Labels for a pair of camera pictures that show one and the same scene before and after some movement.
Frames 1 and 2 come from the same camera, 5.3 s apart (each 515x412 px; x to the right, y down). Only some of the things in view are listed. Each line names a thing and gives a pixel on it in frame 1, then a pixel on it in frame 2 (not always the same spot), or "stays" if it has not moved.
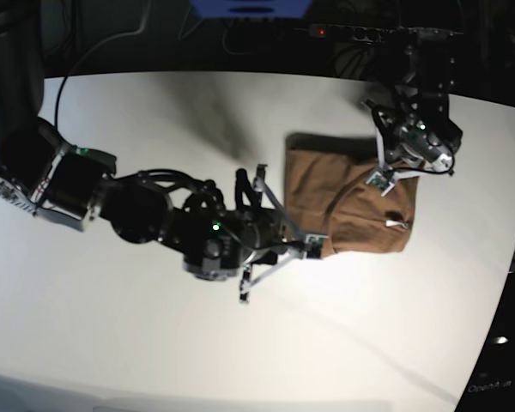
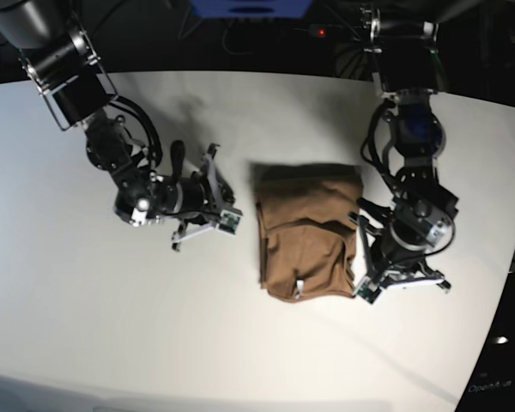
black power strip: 364,34 stays
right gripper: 408,148 → 395,255
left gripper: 252,239 → 195,201
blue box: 251,9 stays
